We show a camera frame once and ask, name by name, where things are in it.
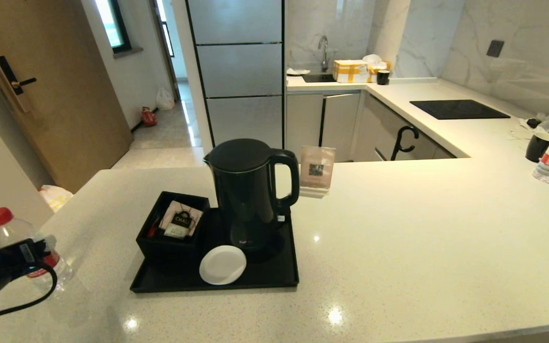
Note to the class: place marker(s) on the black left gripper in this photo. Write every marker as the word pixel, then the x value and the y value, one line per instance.
pixel 26 257

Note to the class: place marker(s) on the black electric kettle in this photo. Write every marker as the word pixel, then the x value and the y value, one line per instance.
pixel 246 195

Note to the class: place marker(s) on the beige tea bag sachet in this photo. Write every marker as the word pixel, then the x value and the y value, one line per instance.
pixel 181 221

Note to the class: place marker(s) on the small black cup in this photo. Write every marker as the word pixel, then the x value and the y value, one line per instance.
pixel 383 77

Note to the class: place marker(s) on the white and yellow plastic bag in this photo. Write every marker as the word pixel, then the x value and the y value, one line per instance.
pixel 56 197

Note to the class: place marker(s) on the small red sachet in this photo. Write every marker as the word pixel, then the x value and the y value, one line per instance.
pixel 153 231

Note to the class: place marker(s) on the black divided organizer box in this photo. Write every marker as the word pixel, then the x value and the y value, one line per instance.
pixel 169 250

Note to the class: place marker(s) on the brown wooden door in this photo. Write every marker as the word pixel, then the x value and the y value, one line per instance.
pixel 65 95

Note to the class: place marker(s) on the black and gold door lock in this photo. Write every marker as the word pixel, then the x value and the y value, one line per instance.
pixel 10 78

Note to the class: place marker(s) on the red bag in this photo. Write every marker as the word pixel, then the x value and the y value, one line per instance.
pixel 149 118

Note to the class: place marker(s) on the white round paper coaster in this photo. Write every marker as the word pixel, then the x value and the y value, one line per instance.
pixel 222 265

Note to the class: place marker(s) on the black rectangular serving tray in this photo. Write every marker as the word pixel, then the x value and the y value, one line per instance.
pixel 265 276

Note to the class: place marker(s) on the black framed window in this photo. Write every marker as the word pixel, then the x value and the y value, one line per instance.
pixel 112 24

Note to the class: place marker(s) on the silver refrigerator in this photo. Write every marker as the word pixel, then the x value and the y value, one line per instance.
pixel 241 71

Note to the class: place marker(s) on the acrylic QR code sign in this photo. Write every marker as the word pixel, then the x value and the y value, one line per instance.
pixel 317 166

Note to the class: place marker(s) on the white cabinet door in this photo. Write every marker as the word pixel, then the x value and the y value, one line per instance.
pixel 303 119
pixel 341 124

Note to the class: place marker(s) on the white dish cloth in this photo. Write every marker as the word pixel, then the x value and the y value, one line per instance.
pixel 298 72

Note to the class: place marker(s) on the dark kitchen sink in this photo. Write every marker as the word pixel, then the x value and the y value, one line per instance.
pixel 320 78

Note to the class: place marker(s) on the chrome kitchen faucet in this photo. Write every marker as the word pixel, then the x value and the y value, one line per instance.
pixel 324 47

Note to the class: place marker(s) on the large yellow-taped cardboard box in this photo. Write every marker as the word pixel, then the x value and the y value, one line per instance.
pixel 350 71

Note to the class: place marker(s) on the small yellow-taped cardboard box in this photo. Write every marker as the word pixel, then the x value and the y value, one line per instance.
pixel 374 72

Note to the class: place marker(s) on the crumpled white plastic wrap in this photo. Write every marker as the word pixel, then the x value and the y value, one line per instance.
pixel 373 59

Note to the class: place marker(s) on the black induction cooktop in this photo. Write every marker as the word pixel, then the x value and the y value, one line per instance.
pixel 458 109

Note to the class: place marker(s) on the black mug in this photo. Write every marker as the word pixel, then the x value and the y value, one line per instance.
pixel 536 148

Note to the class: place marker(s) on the crumpled clear plastic packaging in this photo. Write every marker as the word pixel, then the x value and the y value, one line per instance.
pixel 547 123

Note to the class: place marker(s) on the dark wall socket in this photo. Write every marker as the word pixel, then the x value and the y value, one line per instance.
pixel 495 48

